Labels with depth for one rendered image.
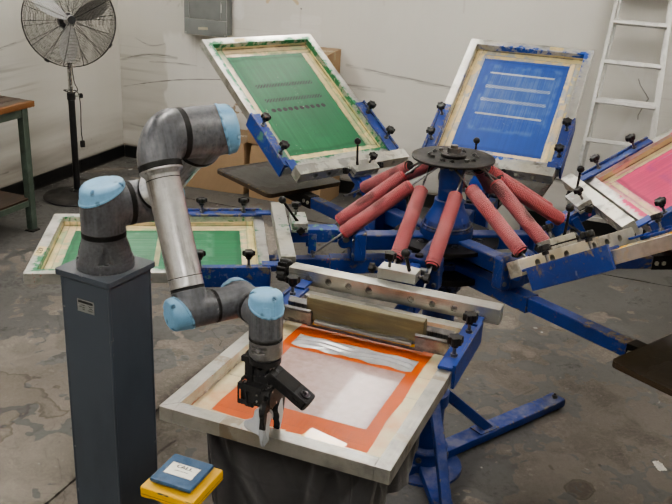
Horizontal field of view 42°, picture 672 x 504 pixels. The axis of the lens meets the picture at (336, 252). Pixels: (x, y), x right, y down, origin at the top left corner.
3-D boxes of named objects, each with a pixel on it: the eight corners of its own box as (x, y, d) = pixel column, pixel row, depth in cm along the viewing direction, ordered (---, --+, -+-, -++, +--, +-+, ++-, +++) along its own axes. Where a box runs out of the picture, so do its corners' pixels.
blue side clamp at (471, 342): (453, 389, 230) (456, 366, 227) (435, 385, 231) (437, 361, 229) (480, 343, 256) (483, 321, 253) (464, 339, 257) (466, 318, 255)
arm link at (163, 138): (131, 104, 183) (182, 332, 181) (180, 100, 189) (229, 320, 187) (115, 120, 193) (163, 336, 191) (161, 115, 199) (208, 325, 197)
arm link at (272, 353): (288, 335, 192) (272, 350, 185) (288, 353, 194) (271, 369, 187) (258, 328, 195) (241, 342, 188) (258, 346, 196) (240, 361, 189)
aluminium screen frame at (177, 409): (389, 485, 188) (390, 470, 186) (159, 419, 208) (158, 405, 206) (478, 338, 256) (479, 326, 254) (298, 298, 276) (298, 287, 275)
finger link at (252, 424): (244, 441, 198) (249, 402, 197) (268, 447, 196) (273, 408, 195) (238, 445, 195) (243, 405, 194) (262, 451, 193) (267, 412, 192)
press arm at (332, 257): (102, 275, 307) (101, 260, 305) (104, 269, 312) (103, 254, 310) (443, 273, 323) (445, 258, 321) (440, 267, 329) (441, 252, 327)
